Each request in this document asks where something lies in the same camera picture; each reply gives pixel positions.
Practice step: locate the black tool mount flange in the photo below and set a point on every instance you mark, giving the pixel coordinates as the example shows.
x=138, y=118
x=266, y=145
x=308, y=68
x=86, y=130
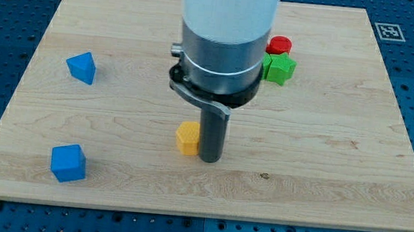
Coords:
x=214, y=103

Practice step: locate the white fiducial marker tag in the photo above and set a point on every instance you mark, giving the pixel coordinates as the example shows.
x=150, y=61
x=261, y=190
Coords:
x=389, y=32

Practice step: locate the green star block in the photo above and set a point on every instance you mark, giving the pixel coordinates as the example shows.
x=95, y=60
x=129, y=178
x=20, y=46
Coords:
x=281, y=68

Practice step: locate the yellow hexagon block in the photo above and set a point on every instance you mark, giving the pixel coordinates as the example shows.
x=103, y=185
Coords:
x=187, y=138

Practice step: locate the blue triangular prism block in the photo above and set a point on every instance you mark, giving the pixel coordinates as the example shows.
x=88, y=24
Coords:
x=82, y=67

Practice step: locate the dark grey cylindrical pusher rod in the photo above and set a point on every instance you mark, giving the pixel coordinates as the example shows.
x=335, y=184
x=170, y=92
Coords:
x=213, y=128

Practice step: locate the light wooden board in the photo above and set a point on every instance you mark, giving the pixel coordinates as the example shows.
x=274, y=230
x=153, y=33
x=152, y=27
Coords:
x=328, y=149

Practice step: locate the green block behind arm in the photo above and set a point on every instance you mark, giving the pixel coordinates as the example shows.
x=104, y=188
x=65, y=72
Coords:
x=266, y=61

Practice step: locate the red cylinder block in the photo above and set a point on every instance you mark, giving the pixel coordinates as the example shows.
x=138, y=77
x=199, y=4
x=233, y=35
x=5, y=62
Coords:
x=279, y=45

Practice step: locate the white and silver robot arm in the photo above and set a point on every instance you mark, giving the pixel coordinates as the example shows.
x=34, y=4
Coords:
x=220, y=62

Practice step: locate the blue cube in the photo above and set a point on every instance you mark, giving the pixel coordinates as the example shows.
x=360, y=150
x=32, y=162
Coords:
x=68, y=163

